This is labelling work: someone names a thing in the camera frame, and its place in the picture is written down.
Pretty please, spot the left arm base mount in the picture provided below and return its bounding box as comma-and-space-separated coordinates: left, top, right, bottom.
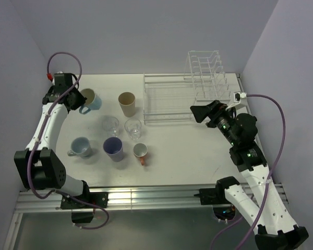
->
57, 190, 110, 230

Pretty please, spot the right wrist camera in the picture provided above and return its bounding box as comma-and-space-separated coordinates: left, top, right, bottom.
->
226, 92, 248, 110

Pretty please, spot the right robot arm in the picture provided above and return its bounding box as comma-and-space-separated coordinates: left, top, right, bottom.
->
190, 101, 309, 249

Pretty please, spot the clear glass left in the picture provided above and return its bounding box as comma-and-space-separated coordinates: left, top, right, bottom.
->
102, 116, 119, 137

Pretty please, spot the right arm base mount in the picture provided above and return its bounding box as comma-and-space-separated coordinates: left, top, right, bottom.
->
194, 188, 237, 224

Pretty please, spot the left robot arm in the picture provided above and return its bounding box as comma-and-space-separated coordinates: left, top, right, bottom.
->
14, 72, 107, 209

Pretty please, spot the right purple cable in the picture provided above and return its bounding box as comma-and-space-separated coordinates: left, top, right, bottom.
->
210, 93, 286, 250

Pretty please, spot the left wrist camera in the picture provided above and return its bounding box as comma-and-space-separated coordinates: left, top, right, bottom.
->
46, 71, 64, 82

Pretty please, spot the clear glass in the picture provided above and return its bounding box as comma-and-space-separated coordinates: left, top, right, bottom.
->
124, 118, 141, 140
102, 116, 119, 137

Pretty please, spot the light blue faceted mug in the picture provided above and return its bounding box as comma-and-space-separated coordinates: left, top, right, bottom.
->
79, 89, 102, 115

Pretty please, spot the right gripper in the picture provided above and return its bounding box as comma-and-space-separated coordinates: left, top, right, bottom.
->
190, 99, 238, 146

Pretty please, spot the pale blue teacup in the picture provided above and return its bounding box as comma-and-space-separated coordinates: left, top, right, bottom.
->
67, 137, 92, 158

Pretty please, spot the white wire dish rack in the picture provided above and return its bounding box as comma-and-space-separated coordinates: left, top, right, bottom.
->
143, 74, 196, 125

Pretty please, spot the purple cable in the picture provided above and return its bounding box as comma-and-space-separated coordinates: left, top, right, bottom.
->
27, 52, 110, 231
210, 93, 286, 250

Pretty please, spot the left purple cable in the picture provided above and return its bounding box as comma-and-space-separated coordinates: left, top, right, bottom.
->
27, 52, 110, 231

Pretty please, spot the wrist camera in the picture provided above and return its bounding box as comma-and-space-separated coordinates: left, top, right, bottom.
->
46, 71, 64, 82
226, 92, 248, 110

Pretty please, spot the clear acrylic plate holder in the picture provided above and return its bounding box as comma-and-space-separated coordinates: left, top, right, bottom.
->
184, 51, 230, 102

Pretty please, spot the clear glass right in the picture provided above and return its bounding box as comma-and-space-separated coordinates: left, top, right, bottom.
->
124, 118, 141, 140

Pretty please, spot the orange espresso cup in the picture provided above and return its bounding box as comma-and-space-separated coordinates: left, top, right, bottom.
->
133, 143, 148, 166

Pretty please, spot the beige tall tumbler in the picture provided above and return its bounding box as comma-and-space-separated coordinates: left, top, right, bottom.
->
118, 92, 136, 117

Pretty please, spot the purple tumbler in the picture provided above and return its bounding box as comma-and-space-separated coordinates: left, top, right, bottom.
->
103, 137, 124, 162

